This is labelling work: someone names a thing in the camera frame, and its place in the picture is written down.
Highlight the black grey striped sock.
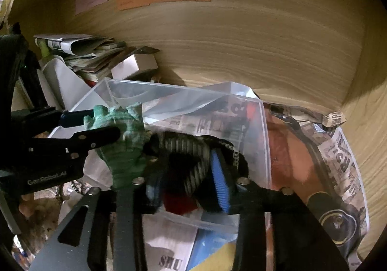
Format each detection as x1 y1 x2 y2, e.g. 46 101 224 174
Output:
144 131 249 215

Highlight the clear plastic box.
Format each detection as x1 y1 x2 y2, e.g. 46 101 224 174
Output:
48 77 272 236

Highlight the green knit glove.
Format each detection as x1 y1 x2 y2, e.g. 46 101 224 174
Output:
83 102 152 190

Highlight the stack of folded papers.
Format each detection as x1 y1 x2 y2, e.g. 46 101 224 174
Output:
33 33 128 82

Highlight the newspaper shelf liner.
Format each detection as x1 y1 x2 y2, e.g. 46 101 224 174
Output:
142 90 370 271

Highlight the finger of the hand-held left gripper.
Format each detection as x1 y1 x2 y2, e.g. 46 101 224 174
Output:
29 106 95 130
27 126 122 166

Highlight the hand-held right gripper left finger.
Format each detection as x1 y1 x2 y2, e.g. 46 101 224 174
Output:
30 177 165 271

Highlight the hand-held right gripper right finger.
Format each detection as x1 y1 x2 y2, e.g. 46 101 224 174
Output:
209 149 351 271

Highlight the blue and yellow paper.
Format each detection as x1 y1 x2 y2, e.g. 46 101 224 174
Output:
185 228 238 271

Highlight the small white cardboard box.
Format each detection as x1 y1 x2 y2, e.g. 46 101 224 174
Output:
110 46 161 82

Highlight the white plastic container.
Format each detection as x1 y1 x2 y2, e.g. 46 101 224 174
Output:
42 58 93 110

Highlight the red cloth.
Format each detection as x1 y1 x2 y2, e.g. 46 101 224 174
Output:
163 191 198 215

